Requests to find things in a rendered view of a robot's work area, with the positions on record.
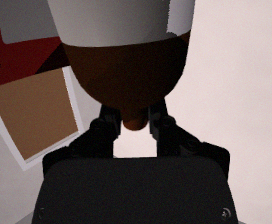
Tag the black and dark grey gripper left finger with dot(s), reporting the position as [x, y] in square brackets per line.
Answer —
[97, 141]

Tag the red crate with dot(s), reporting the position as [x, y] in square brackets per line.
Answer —
[29, 41]

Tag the brown glass bottle with white label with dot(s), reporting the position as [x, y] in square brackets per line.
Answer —
[125, 54]

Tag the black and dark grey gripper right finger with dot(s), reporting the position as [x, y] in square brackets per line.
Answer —
[173, 139]

